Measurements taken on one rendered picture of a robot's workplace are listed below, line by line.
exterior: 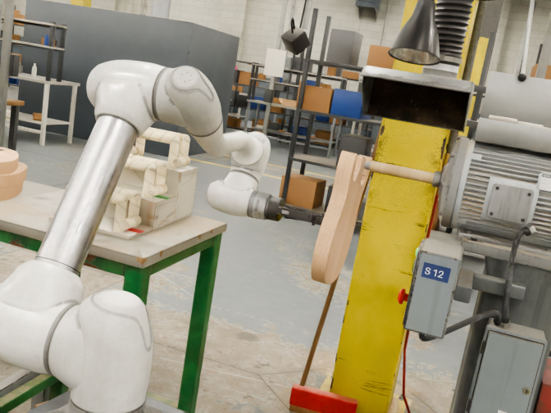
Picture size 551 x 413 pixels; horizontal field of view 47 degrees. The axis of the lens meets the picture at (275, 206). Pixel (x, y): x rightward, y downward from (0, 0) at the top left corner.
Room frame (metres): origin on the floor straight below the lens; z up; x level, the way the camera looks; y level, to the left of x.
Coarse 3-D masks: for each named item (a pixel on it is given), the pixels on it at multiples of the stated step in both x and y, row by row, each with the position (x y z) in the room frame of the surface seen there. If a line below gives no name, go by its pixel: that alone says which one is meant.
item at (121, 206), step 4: (116, 204) 1.79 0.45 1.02; (120, 204) 1.78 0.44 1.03; (124, 204) 1.79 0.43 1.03; (116, 208) 1.79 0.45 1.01; (120, 208) 1.78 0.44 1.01; (124, 208) 1.79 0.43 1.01; (116, 212) 1.79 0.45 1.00; (120, 212) 1.78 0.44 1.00; (124, 212) 1.79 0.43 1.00; (116, 216) 1.79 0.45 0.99; (120, 216) 1.79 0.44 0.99; (124, 216) 1.79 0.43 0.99; (116, 220) 1.79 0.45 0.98; (120, 220) 1.79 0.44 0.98; (116, 224) 1.78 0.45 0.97; (116, 228) 1.78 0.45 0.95; (120, 232) 1.79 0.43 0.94
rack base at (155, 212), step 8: (120, 184) 2.08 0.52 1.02; (128, 184) 2.10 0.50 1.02; (128, 200) 1.93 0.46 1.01; (144, 200) 1.91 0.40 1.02; (152, 200) 1.92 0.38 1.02; (160, 200) 1.94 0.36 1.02; (168, 200) 1.99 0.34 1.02; (176, 200) 2.06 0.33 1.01; (112, 208) 1.94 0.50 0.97; (128, 208) 1.93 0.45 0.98; (144, 208) 1.91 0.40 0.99; (152, 208) 1.91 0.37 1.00; (160, 208) 1.94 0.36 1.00; (168, 208) 2.00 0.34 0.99; (112, 216) 1.94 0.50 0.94; (144, 216) 1.91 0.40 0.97; (152, 216) 1.91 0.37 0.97; (160, 216) 1.95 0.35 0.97; (168, 216) 2.01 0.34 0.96; (144, 224) 1.91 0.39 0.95; (152, 224) 1.91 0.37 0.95; (160, 224) 1.96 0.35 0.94; (168, 224) 2.02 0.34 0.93
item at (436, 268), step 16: (432, 240) 1.56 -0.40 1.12; (432, 256) 1.43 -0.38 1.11; (448, 256) 1.42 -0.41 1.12; (416, 272) 1.44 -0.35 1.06; (432, 272) 1.43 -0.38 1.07; (448, 272) 1.42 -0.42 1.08; (416, 288) 1.44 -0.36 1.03; (432, 288) 1.43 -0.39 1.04; (448, 288) 1.42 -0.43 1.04; (416, 304) 1.43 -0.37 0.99; (432, 304) 1.42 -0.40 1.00; (448, 304) 1.41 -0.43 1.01; (416, 320) 1.43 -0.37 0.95; (432, 320) 1.42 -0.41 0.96; (464, 320) 1.54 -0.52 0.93; (496, 320) 1.56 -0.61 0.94; (432, 336) 1.42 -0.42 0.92
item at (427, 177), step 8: (376, 168) 1.81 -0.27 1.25; (384, 168) 1.81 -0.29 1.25; (392, 168) 1.80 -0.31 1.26; (400, 168) 1.80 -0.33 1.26; (408, 168) 1.80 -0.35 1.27; (400, 176) 1.80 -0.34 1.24; (408, 176) 1.79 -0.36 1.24; (416, 176) 1.78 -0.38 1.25; (424, 176) 1.77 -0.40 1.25; (432, 176) 1.77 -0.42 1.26
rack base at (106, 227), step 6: (102, 222) 1.86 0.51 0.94; (108, 222) 1.87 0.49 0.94; (102, 228) 1.80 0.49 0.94; (108, 228) 1.81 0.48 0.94; (138, 228) 1.87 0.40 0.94; (144, 228) 1.88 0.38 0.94; (150, 228) 1.89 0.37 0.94; (108, 234) 1.78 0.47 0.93; (114, 234) 1.77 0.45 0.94; (120, 234) 1.77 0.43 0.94; (126, 234) 1.77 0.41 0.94; (132, 234) 1.78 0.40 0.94; (138, 234) 1.81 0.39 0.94
